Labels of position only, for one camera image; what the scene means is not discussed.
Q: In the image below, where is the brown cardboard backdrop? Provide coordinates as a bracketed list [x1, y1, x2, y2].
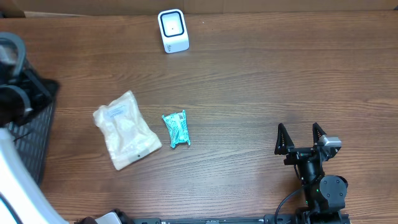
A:
[1, 0, 397, 17]

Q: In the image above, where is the grey plastic mesh basket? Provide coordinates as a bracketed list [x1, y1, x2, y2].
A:
[0, 31, 60, 187]

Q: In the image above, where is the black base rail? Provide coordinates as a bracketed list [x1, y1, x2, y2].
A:
[131, 214, 351, 224]

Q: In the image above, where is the teal crinkled snack packet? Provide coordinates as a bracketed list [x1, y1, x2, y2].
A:
[162, 110, 191, 149]

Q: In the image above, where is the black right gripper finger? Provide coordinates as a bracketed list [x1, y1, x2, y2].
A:
[312, 123, 326, 146]
[274, 123, 295, 155]

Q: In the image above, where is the clear white plastic pouch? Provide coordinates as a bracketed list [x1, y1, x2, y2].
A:
[93, 90, 162, 170]

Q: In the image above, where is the white barcode scanner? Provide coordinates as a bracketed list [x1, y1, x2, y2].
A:
[157, 9, 190, 54]

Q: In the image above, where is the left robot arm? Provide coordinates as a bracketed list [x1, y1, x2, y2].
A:
[1, 37, 66, 223]

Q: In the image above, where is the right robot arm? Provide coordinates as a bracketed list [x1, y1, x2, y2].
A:
[274, 123, 350, 224]

